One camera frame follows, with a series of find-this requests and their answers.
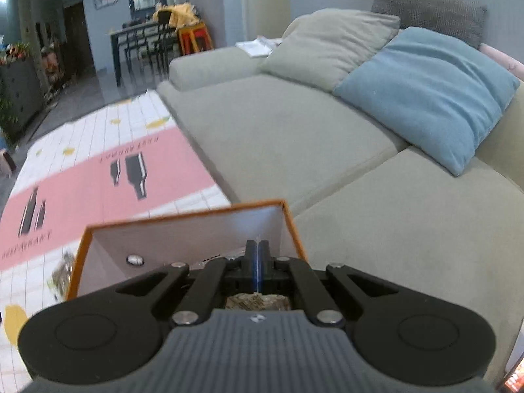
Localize pink and white printed blanket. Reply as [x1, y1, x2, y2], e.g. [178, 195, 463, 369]
[0, 89, 232, 393]

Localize yellow bag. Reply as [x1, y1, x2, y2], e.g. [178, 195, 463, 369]
[153, 2, 198, 30]

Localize dark dining chair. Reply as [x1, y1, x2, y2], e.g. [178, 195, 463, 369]
[123, 28, 143, 75]
[141, 10, 172, 83]

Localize dark cabinet with flowers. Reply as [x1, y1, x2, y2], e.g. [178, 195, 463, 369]
[0, 42, 45, 142]

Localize dark grey cushion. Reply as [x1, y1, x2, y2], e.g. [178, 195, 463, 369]
[371, 0, 489, 50]

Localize light blue cushion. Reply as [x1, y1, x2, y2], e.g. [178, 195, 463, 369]
[333, 27, 521, 178]

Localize stack of orange stools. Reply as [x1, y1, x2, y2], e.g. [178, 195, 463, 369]
[178, 24, 214, 56]

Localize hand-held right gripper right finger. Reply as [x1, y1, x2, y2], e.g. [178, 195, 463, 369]
[258, 240, 401, 328]

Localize orange cardboard box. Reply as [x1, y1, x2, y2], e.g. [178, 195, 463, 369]
[65, 199, 309, 300]

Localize red printed object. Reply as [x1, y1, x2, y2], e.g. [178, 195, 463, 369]
[500, 351, 524, 393]

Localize beige cushion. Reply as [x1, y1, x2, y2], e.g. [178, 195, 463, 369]
[261, 8, 401, 93]

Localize pink cushion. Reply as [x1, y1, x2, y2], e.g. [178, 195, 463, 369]
[478, 43, 524, 83]

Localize papers on sofa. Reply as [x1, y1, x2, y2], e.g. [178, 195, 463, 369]
[235, 36, 284, 58]

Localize clear packet of pale snacks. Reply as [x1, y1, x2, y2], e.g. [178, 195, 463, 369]
[46, 250, 77, 300]

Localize grey-green sofa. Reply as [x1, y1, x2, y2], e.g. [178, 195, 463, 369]
[156, 8, 524, 381]

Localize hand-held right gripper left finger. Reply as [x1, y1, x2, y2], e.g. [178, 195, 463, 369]
[115, 240, 258, 327]

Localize dark dining table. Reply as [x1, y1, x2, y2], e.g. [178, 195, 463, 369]
[110, 21, 181, 87]

